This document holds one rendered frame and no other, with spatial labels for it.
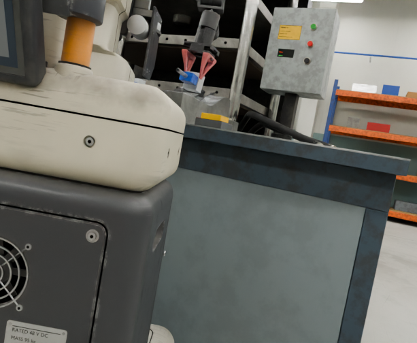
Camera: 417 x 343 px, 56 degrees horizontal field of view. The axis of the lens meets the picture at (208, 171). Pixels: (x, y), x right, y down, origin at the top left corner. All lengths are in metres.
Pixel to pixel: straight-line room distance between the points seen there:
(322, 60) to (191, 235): 1.16
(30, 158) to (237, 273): 0.75
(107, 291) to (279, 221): 0.66
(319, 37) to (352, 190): 1.14
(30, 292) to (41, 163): 0.15
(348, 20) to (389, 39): 0.83
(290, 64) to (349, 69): 6.05
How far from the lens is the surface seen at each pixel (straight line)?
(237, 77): 1.94
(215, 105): 1.41
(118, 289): 0.48
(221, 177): 1.10
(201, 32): 1.28
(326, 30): 2.03
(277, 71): 2.03
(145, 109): 0.44
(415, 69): 8.08
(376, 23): 8.27
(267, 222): 1.06
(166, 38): 2.26
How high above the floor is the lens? 0.76
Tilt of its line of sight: 4 degrees down
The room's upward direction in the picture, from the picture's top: 10 degrees clockwise
